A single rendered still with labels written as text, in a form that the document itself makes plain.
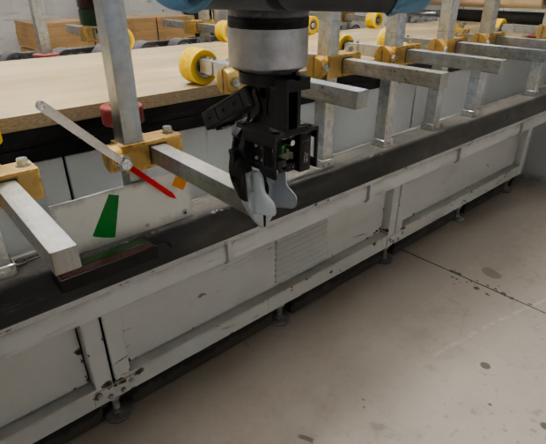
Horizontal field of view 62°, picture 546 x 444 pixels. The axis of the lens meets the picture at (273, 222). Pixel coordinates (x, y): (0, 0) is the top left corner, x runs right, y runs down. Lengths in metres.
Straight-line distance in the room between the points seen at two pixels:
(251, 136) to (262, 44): 0.10
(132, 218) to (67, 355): 0.53
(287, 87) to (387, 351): 1.27
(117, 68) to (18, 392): 0.83
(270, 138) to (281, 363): 1.15
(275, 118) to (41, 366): 0.94
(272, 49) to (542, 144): 2.83
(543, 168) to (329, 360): 2.11
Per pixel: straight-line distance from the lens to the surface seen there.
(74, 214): 0.82
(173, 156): 0.78
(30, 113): 0.98
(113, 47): 0.80
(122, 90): 0.81
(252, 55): 0.51
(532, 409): 1.64
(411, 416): 1.49
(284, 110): 0.52
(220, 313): 1.50
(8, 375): 1.27
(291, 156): 0.55
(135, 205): 0.86
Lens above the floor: 1.12
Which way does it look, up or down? 28 degrees down
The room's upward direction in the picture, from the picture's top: straight up
